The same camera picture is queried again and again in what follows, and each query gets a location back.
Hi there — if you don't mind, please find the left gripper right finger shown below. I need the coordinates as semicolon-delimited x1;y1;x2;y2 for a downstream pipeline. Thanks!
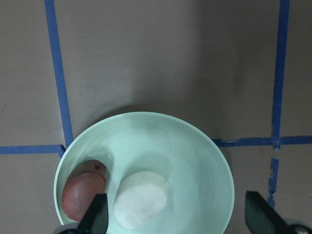
245;191;285;234

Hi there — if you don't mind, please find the light green plate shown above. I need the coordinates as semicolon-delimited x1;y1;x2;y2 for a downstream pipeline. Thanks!
54;112;234;234

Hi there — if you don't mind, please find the white steamed bun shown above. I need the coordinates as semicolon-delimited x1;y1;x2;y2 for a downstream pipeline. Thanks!
113;171;168;230

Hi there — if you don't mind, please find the brown bun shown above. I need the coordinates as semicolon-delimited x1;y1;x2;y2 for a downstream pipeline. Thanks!
61;159;107;222

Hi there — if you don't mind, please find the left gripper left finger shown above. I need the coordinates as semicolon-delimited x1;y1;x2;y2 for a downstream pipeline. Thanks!
78;194;108;234

